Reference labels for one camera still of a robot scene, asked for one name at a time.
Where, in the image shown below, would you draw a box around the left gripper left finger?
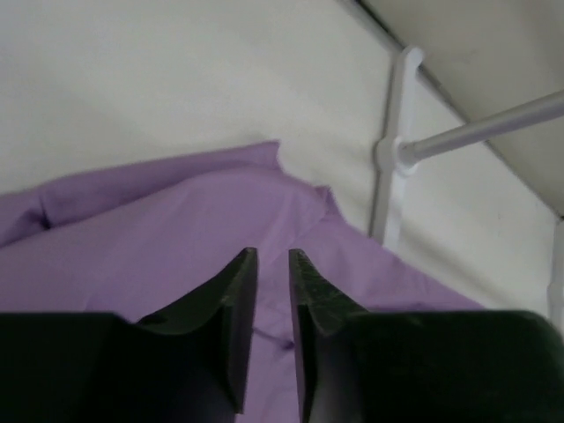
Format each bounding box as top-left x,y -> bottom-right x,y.
137,248 -> 258,414

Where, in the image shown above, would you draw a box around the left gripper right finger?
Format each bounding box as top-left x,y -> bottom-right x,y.
289,249 -> 365,422

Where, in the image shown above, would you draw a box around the purple trousers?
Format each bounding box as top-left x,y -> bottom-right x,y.
1,142 -> 476,422

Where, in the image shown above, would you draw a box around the white clothes rack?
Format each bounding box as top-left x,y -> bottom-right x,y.
371,47 -> 563,324

